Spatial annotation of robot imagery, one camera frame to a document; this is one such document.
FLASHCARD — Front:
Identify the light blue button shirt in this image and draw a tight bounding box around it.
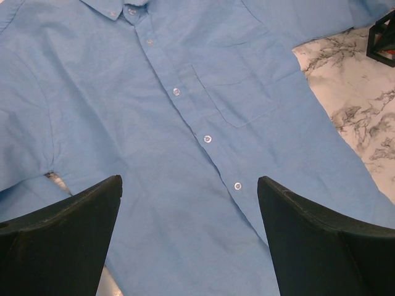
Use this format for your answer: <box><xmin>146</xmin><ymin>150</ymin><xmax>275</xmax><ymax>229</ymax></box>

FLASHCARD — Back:
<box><xmin>1</xmin><ymin>1</ymin><xmax>394</xmax><ymax>295</ymax></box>

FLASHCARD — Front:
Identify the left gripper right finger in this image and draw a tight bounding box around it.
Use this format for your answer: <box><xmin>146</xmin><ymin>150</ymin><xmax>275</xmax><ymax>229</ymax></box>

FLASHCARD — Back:
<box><xmin>257</xmin><ymin>176</ymin><xmax>394</xmax><ymax>295</ymax></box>

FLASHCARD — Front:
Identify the black brooch box red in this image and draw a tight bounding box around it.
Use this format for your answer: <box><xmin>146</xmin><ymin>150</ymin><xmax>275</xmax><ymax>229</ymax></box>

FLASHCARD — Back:
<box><xmin>366</xmin><ymin>11</ymin><xmax>394</xmax><ymax>68</ymax></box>

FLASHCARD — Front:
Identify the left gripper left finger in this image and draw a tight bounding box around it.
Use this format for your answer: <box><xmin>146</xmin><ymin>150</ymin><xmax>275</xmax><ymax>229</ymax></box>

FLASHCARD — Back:
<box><xmin>1</xmin><ymin>175</ymin><xmax>122</xmax><ymax>295</ymax></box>

